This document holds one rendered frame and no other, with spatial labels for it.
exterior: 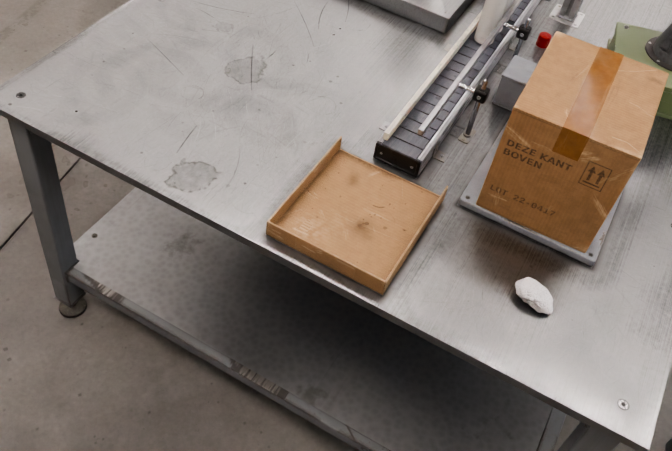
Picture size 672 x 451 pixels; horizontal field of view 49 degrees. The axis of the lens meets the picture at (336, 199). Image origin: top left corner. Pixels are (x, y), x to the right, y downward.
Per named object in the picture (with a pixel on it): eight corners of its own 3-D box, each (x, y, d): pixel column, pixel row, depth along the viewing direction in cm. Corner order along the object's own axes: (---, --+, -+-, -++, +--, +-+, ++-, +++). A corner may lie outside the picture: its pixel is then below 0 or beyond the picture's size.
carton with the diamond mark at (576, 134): (517, 126, 173) (556, 29, 154) (616, 167, 168) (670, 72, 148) (474, 205, 154) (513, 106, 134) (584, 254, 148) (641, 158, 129)
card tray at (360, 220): (338, 149, 163) (340, 135, 160) (444, 198, 157) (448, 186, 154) (265, 234, 144) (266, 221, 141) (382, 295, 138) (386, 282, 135)
